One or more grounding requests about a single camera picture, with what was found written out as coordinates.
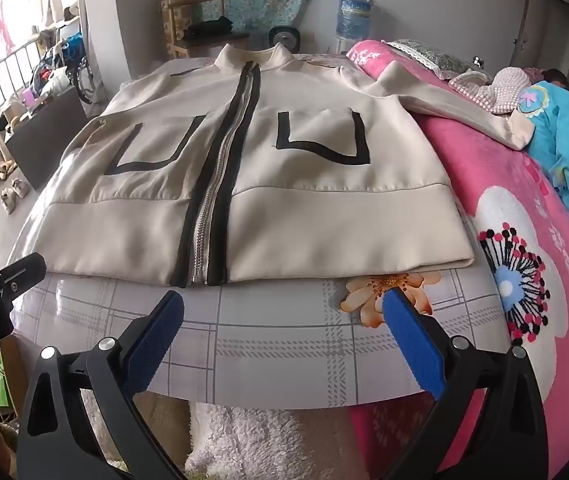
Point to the black round fan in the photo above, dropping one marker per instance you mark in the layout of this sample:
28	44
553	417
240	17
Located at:
284	39

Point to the checked floral tablecloth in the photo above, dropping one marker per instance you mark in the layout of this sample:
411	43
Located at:
274	340

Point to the pile of clothes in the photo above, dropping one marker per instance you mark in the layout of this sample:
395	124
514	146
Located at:
59	60

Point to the wooden chair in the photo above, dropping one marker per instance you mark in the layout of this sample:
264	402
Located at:
174	25

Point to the pink floral blanket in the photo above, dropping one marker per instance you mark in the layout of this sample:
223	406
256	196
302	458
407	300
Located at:
504	180

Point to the dark grey cabinet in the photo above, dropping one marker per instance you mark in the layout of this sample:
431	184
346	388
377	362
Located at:
49	140

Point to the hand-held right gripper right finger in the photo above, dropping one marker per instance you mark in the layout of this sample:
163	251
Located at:
414	345

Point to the cream zip jacket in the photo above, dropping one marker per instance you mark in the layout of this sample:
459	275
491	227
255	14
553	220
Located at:
314	220

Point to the beige plush slippers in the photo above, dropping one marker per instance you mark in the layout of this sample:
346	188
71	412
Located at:
4	167

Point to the person's white fleece clothing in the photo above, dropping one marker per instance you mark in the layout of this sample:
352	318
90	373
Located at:
244	435

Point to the blue cartoon quilt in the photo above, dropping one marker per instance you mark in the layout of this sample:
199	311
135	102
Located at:
564	150

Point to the white water dispenser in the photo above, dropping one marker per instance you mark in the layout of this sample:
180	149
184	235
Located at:
342	45

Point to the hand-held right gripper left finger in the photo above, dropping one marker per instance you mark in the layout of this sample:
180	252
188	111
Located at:
157	340

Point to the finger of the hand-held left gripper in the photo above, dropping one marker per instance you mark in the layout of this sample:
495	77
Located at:
22	270

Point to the blue water bottle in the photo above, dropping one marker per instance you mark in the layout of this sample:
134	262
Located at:
354	15

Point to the black bag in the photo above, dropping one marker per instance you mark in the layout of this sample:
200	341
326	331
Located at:
212	27

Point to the grey patterned pillow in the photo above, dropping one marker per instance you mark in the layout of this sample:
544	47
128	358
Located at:
429	57

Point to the white sneaker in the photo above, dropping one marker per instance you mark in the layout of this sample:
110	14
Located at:
9	201
20	187

